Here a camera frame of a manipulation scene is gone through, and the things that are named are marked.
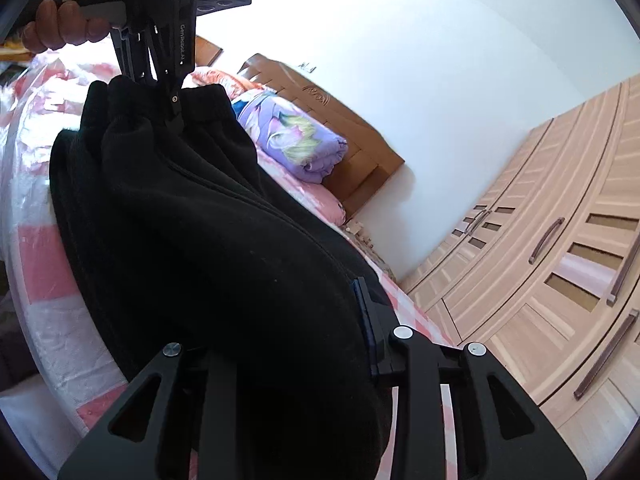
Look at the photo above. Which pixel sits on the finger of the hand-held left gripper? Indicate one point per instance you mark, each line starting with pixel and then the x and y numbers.
pixel 167 80
pixel 127 55

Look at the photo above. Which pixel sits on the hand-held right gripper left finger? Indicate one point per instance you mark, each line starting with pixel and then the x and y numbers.
pixel 220 400

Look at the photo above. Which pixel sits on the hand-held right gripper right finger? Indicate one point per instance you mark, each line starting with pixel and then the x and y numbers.
pixel 364 310

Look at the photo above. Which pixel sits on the black pants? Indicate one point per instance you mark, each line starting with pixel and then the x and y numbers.
pixel 200 240

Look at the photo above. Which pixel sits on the person's left hand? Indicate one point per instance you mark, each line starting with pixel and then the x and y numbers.
pixel 55 27

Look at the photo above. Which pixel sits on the plain wooden headboard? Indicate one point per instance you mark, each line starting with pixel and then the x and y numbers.
pixel 207 52

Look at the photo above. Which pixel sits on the pink floral pillow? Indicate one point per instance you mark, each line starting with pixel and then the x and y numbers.
pixel 220 80

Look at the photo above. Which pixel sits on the grey patterned cloth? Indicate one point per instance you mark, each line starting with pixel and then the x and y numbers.
pixel 367 247

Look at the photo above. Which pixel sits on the folded purple floral quilt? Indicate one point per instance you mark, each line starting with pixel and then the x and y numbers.
pixel 295 140

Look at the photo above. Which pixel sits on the carved wooden headboard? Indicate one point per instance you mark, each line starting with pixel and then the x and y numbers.
pixel 360 160

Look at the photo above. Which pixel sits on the light wooden wardrobe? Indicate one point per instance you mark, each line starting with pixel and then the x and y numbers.
pixel 525 260

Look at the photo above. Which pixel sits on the bed with pink checked sheet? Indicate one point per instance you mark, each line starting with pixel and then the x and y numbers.
pixel 45 270

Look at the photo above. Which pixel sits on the wall socket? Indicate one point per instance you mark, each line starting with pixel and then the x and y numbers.
pixel 307 66

